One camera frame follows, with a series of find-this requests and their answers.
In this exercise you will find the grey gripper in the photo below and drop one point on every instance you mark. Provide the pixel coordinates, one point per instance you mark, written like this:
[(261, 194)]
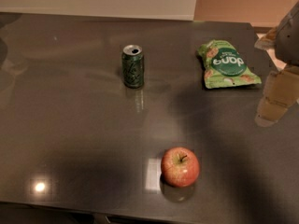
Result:
[(289, 42)]

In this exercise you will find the red apple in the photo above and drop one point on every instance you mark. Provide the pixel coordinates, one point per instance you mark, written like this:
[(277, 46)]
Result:
[(180, 167)]

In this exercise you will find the green soda can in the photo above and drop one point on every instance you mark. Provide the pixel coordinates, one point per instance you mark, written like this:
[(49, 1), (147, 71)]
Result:
[(132, 60)]

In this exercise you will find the green snack bag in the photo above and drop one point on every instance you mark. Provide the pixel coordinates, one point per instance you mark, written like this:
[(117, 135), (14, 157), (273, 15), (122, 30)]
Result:
[(224, 67)]

